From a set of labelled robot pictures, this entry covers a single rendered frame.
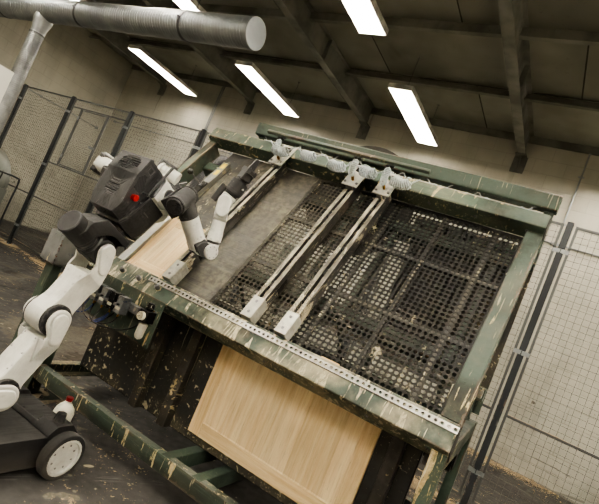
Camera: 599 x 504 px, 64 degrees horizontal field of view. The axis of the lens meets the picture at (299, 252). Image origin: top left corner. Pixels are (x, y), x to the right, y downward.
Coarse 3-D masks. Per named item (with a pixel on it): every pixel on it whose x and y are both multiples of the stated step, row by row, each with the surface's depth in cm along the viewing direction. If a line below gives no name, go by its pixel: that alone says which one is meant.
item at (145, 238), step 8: (224, 168) 314; (208, 176) 311; (216, 176) 310; (208, 184) 306; (200, 192) 302; (168, 216) 288; (160, 224) 284; (152, 232) 280; (144, 240) 277; (128, 248) 274; (136, 248) 273; (120, 256) 270; (128, 256) 270
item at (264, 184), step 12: (276, 156) 304; (288, 156) 302; (276, 168) 302; (264, 180) 294; (276, 180) 302; (252, 192) 288; (264, 192) 295; (240, 204) 282; (252, 204) 289; (228, 216) 276; (240, 216) 282; (228, 228) 276; (180, 264) 254; (192, 264) 260; (168, 276) 250; (180, 276) 255
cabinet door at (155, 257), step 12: (168, 228) 284; (180, 228) 283; (156, 240) 278; (168, 240) 277; (180, 240) 276; (144, 252) 273; (156, 252) 272; (168, 252) 270; (180, 252) 269; (144, 264) 266; (156, 264) 265; (168, 264) 264
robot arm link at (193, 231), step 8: (184, 224) 225; (192, 224) 225; (200, 224) 229; (184, 232) 228; (192, 232) 226; (200, 232) 229; (192, 240) 228; (200, 240) 229; (192, 248) 230; (200, 248) 229; (208, 248) 231; (216, 248) 234; (208, 256) 232; (216, 256) 235
